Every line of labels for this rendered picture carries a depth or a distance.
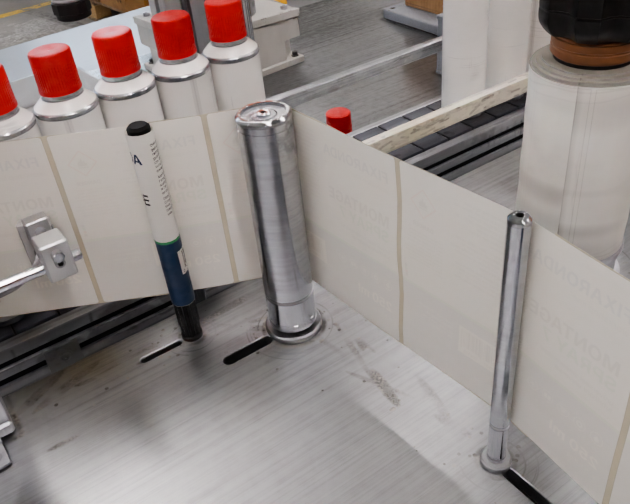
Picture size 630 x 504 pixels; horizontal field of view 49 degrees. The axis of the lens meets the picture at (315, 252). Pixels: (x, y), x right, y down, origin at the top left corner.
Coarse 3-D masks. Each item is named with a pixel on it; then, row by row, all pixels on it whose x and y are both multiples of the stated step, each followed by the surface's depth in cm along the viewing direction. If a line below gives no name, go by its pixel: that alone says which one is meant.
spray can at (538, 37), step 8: (536, 0) 83; (536, 8) 83; (536, 16) 84; (536, 24) 84; (536, 32) 85; (544, 32) 84; (536, 40) 85; (544, 40) 85; (528, 48) 87; (536, 48) 86; (528, 56) 87; (528, 64) 88
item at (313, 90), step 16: (416, 48) 81; (432, 48) 82; (368, 64) 78; (384, 64) 79; (400, 64) 80; (320, 80) 76; (336, 80) 76; (352, 80) 77; (288, 96) 73; (304, 96) 74
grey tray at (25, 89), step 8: (80, 72) 109; (88, 72) 108; (16, 80) 108; (24, 80) 108; (32, 80) 109; (88, 80) 108; (96, 80) 105; (16, 88) 108; (24, 88) 109; (32, 88) 110; (88, 88) 110; (16, 96) 108; (24, 96) 109; (32, 96) 110; (40, 96) 111; (24, 104) 110; (32, 104) 111
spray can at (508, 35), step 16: (496, 0) 79; (512, 0) 79; (528, 0) 79; (496, 16) 80; (512, 16) 80; (528, 16) 80; (496, 32) 81; (512, 32) 81; (528, 32) 82; (496, 48) 82; (512, 48) 82; (496, 64) 83; (512, 64) 83; (496, 80) 85
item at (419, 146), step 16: (416, 112) 86; (496, 112) 84; (384, 128) 83; (448, 128) 82; (464, 128) 81; (416, 144) 79; (432, 144) 79; (32, 320) 60; (48, 320) 60; (0, 336) 59
